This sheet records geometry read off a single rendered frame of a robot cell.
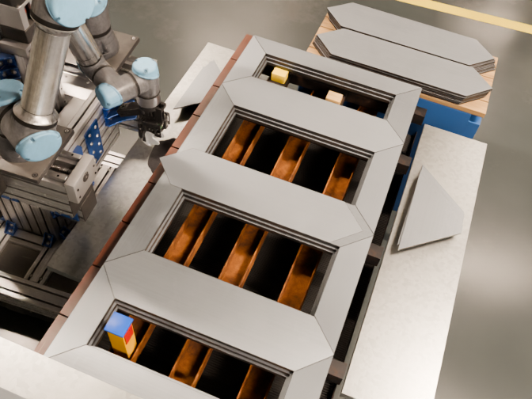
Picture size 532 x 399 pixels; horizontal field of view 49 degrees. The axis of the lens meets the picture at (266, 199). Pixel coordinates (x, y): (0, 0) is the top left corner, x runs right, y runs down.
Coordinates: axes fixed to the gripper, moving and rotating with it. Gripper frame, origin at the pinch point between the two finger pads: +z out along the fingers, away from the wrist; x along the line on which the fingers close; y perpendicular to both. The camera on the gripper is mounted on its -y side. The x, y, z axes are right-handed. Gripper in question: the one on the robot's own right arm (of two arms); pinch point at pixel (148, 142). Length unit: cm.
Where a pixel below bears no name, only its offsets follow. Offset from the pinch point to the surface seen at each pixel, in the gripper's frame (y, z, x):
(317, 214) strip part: 63, 5, -2
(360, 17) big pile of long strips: 50, 6, 110
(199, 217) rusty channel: 22.1, 23.2, -7.5
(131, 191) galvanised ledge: -5.5, 23.3, -6.3
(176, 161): 10.2, 5.5, 0.1
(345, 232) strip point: 74, 5, -5
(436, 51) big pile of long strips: 86, 6, 102
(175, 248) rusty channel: 19.9, 23.2, -23.0
